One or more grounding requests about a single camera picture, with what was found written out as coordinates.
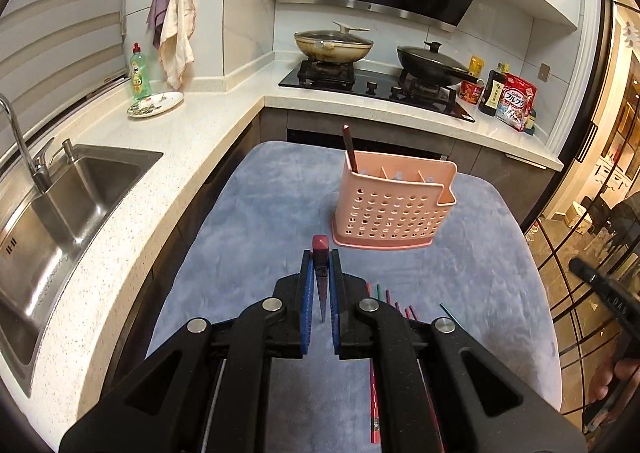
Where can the beige pan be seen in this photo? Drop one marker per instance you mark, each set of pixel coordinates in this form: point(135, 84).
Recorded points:
point(330, 54)

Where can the cream towel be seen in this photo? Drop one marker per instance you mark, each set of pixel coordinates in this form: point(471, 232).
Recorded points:
point(177, 33)

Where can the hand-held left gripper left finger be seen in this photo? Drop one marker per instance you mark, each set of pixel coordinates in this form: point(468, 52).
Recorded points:
point(306, 303)

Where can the green dish soap bottle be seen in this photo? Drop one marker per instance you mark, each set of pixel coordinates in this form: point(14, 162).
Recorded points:
point(141, 80)

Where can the black wok lid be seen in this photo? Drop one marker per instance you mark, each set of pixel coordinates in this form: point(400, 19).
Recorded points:
point(430, 55)

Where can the blue-grey plush mat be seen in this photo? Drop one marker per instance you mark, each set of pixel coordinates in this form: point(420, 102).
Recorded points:
point(260, 213)

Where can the green and red chopstick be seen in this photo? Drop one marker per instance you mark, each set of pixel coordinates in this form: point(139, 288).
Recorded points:
point(452, 318)

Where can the dark sauce bottle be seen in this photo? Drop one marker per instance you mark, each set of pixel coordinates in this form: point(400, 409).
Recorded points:
point(492, 95)

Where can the pink perforated utensil holder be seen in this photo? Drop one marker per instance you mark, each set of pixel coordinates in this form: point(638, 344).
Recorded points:
point(390, 213)

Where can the sink soap pump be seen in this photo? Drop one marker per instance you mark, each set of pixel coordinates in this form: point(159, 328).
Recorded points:
point(67, 153)

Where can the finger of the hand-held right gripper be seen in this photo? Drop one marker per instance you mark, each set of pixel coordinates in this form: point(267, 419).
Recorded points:
point(595, 283)

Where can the chrome faucet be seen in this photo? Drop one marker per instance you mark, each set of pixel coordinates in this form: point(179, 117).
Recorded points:
point(20, 143)

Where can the black wok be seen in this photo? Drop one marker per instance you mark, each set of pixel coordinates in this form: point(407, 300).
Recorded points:
point(425, 74)

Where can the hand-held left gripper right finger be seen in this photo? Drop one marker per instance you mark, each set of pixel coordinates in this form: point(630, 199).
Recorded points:
point(334, 313)

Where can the person's right hand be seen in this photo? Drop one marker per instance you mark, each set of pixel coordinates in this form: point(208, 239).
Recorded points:
point(627, 373)

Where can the purple cloth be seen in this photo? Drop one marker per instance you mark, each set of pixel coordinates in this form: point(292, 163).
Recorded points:
point(161, 8)

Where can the patterned white plate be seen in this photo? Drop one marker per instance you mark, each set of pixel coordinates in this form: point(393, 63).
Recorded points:
point(160, 103)

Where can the yellow packet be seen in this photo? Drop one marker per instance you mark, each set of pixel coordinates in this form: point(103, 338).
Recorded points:
point(476, 67)

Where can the glass pan lid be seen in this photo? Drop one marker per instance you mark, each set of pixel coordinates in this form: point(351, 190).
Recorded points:
point(332, 36)

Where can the stainless steel sink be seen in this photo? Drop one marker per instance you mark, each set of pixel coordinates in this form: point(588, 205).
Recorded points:
point(75, 198)

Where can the glass sliding door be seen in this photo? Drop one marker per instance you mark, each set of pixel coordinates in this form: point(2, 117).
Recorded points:
point(600, 83)

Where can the grey wall socket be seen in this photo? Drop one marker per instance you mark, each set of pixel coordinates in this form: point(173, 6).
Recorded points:
point(544, 72)

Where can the dark red chopstick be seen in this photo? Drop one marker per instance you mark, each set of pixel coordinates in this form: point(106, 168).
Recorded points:
point(320, 263)

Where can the white window blind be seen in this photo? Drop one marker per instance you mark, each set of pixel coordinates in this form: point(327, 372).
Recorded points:
point(55, 33)

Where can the black built-in appliance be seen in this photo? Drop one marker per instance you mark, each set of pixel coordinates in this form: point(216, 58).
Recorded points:
point(320, 135)

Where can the black gas cooktop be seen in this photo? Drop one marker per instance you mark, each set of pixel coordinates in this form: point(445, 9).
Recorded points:
point(380, 83)

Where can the red cereal bag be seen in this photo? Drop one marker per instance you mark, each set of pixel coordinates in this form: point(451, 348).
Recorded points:
point(517, 100)

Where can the white box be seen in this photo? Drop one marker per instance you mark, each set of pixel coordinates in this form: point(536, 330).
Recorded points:
point(577, 218)

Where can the red food cup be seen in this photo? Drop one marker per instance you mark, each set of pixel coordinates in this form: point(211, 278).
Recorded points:
point(470, 92)

